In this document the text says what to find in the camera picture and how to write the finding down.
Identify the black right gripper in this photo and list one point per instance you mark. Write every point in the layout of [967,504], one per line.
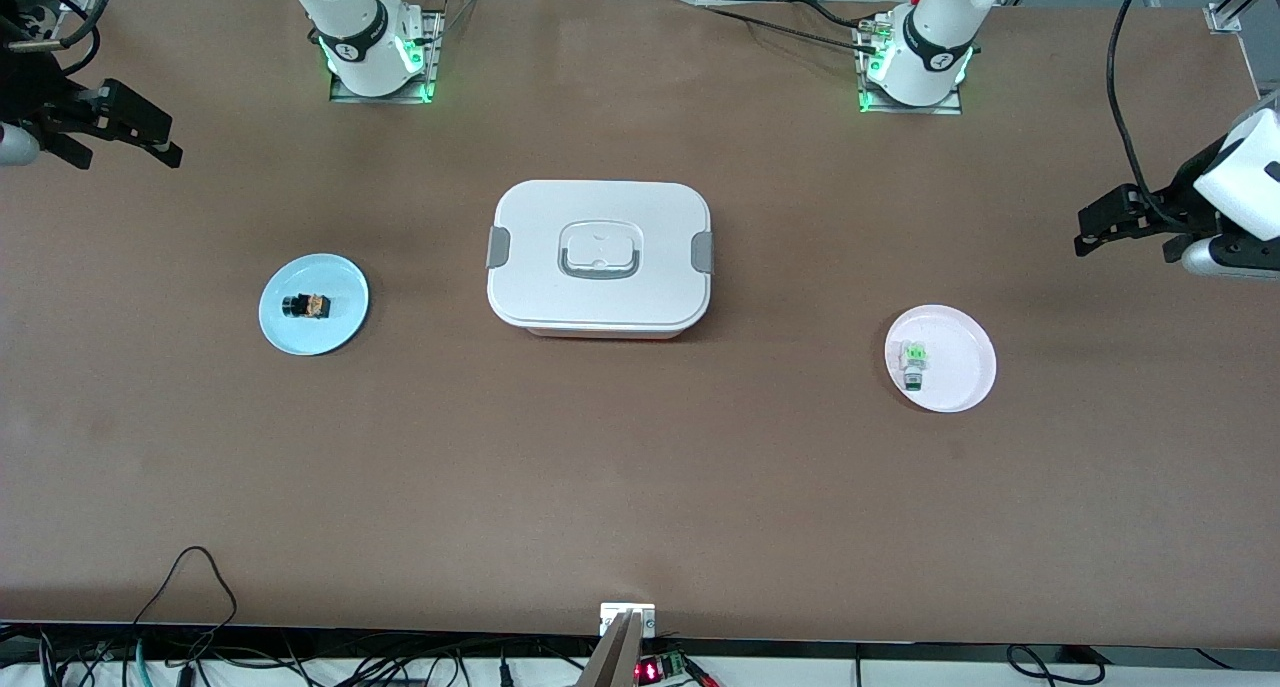
[38,105]

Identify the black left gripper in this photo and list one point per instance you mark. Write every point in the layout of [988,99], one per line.
[1178,204]

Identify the orange black switch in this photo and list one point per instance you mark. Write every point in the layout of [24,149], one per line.
[308,306]

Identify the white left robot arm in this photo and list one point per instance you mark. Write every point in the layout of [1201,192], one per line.
[930,57]

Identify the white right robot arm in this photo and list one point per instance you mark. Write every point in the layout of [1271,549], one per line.
[360,57]

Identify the pink round plate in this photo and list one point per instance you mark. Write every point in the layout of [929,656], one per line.
[960,362]

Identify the light blue round plate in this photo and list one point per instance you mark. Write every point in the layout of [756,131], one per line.
[312,337]

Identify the white lunch box grey clips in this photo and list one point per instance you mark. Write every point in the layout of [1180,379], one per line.
[600,287]

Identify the circuit board red display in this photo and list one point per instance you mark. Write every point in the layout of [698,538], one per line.
[655,670]

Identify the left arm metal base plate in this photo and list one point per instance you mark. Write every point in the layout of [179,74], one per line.
[910,109]

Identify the green white switch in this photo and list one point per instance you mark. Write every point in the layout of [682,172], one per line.
[914,362]

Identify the white mounting bracket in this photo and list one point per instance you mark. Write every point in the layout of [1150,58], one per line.
[612,614]

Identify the grey camera mount bar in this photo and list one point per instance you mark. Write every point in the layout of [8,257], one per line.
[615,657]

